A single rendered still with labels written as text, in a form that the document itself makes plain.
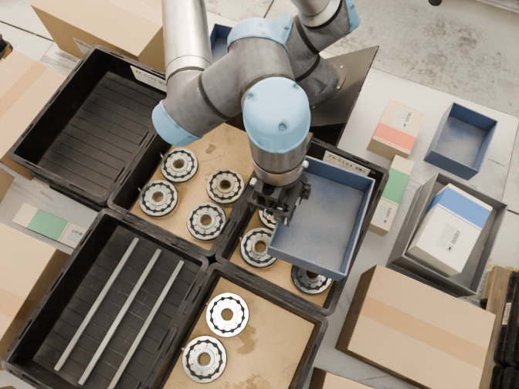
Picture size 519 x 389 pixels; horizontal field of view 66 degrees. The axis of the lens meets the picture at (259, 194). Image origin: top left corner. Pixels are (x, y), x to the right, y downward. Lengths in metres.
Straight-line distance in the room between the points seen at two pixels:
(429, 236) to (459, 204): 0.12
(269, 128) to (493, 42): 2.46
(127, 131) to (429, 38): 1.94
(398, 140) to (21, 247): 1.07
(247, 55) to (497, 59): 2.33
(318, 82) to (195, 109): 0.67
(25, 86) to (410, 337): 1.25
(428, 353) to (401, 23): 2.04
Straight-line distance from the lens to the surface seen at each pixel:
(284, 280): 1.04
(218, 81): 0.54
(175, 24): 0.69
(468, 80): 2.59
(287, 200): 0.63
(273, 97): 0.46
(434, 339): 1.08
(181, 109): 0.58
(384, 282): 1.05
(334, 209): 0.84
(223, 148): 1.15
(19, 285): 1.11
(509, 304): 1.97
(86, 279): 1.12
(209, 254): 0.95
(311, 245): 0.81
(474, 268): 1.21
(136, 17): 1.38
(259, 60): 0.51
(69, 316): 1.12
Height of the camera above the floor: 1.85
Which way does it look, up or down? 70 degrees down
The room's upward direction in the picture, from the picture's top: 2 degrees clockwise
